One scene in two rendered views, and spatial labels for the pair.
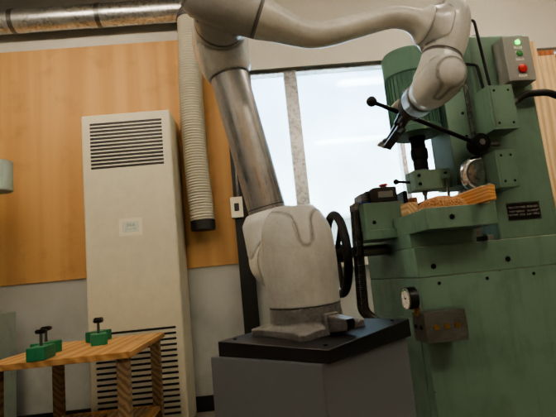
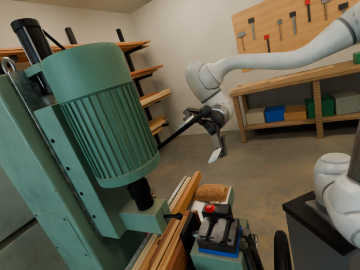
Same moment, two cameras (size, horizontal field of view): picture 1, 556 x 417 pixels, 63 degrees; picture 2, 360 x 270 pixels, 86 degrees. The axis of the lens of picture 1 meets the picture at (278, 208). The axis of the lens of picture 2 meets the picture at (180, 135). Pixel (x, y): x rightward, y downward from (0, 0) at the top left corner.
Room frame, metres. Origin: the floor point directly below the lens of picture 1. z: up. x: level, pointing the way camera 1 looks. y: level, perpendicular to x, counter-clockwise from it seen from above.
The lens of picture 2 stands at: (1.88, -0.09, 1.41)
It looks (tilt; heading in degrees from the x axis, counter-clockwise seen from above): 18 degrees down; 217
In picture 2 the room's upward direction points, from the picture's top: 18 degrees counter-clockwise
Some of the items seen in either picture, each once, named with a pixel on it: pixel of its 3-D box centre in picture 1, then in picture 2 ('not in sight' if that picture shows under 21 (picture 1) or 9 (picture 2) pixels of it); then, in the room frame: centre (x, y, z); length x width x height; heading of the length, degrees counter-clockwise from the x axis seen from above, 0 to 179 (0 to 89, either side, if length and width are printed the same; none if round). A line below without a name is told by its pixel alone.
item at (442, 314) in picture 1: (439, 324); not in sight; (1.30, -0.41, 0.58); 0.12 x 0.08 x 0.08; 98
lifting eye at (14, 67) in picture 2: not in sight; (10, 68); (1.61, -0.81, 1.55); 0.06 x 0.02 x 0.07; 98
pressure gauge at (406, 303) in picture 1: (411, 301); (252, 243); (1.29, -0.34, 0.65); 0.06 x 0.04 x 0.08; 8
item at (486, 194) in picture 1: (434, 211); (169, 230); (1.53, -0.52, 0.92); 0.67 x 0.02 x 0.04; 8
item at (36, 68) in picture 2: not in sight; (41, 59); (1.59, -0.66, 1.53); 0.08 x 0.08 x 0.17; 8
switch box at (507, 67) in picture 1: (514, 62); not in sight; (1.48, -0.85, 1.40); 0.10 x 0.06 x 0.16; 98
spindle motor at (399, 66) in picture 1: (410, 96); (108, 117); (1.58, -0.52, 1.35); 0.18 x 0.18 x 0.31
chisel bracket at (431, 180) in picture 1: (428, 183); (146, 216); (1.58, -0.54, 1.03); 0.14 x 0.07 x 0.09; 98
